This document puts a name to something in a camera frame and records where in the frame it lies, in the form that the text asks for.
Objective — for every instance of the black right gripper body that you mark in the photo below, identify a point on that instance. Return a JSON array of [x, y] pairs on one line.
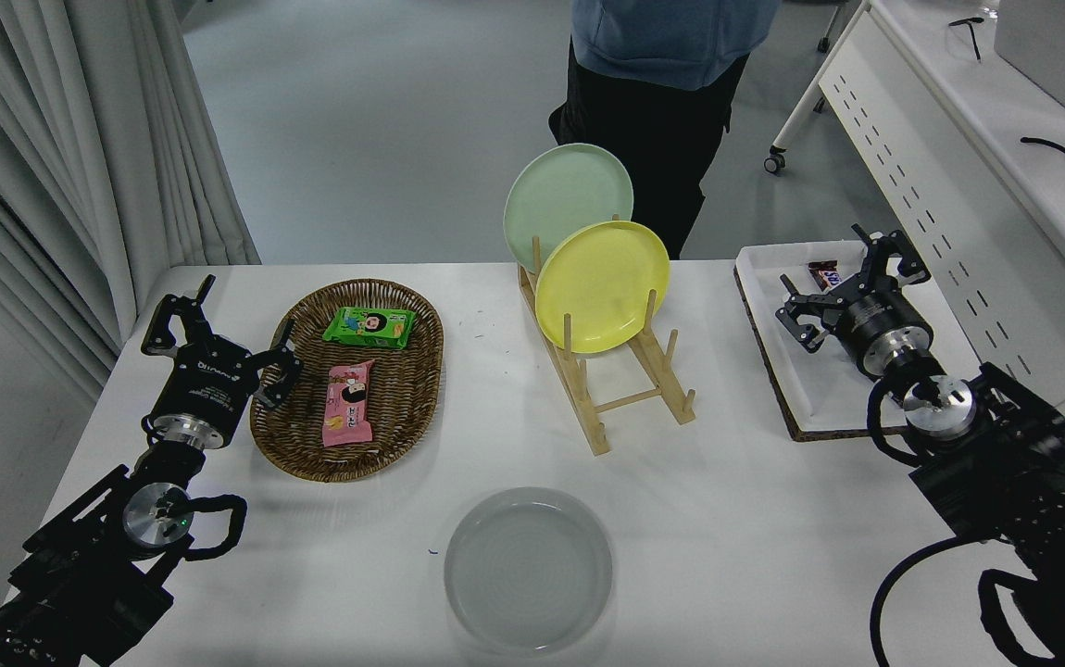
[[880, 324]]

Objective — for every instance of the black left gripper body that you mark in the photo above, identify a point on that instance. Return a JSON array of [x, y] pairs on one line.
[[208, 389]]

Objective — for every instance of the grey plate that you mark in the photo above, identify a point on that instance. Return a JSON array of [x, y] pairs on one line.
[[528, 570]]

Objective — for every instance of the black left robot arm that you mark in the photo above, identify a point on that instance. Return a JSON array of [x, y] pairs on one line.
[[79, 574]]

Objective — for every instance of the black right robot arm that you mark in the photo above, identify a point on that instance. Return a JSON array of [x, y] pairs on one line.
[[1014, 482]]

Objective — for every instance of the yellow plate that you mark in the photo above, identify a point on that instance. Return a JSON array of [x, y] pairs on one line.
[[602, 283]]

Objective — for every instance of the wooden plate rack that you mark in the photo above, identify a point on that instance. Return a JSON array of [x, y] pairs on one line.
[[588, 408]]

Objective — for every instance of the pale green plate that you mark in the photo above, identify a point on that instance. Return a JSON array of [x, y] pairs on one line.
[[560, 195]]

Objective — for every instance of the brown chocolate bar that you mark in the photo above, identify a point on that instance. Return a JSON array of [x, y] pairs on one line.
[[824, 275]]

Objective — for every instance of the white rectangular tray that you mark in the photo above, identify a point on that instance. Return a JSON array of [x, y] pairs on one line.
[[764, 278]]

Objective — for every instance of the pink snack pack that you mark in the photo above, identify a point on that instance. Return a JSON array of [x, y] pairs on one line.
[[347, 408]]

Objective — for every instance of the green snack pack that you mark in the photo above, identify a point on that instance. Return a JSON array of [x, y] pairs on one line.
[[369, 328]]

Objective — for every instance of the brown cork mat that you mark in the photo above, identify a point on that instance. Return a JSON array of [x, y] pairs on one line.
[[838, 434]]

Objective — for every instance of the brown wicker basket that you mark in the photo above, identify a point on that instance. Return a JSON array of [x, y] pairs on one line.
[[403, 408]]

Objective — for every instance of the white desk with slotted panel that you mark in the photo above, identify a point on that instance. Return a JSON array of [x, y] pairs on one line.
[[912, 139]]

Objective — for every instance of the desk caster wheel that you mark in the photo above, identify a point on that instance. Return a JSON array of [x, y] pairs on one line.
[[775, 164]]

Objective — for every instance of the grey pleated curtain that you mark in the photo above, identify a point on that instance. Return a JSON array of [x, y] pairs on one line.
[[51, 139]]

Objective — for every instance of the black glasses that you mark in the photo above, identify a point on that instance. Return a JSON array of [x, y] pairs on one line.
[[972, 32]]

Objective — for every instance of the person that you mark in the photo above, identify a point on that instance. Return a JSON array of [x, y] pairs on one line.
[[653, 120]]

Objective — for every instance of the white laptop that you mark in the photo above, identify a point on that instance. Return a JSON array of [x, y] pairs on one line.
[[1051, 46]]

